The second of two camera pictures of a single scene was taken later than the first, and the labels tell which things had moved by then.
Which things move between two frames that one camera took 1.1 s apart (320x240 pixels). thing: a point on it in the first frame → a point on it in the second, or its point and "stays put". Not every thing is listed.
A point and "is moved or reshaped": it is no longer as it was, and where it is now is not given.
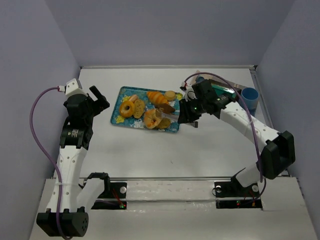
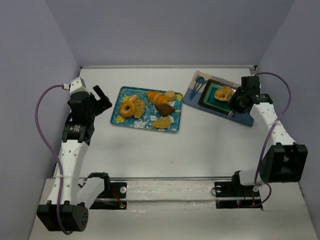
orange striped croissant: [156, 97] stays put
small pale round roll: [133, 98] stays put
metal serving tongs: [174, 116] is moved or reshaped
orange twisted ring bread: [152, 118] → [224, 93]
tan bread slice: [165, 123] stays put
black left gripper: [99, 100] stays put
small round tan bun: [170, 95] stays put
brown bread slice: [139, 109] stays put
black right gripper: [186, 114] → [236, 99]
